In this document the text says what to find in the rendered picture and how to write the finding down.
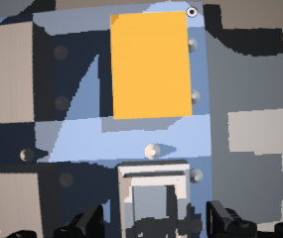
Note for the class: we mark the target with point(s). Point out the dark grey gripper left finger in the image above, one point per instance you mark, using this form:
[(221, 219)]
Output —
[(90, 223)]

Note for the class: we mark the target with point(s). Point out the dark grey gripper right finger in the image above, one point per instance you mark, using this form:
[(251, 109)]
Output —
[(219, 220)]

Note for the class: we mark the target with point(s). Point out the orange rectangular block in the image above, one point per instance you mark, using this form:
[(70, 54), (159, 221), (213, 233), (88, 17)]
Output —
[(150, 65)]

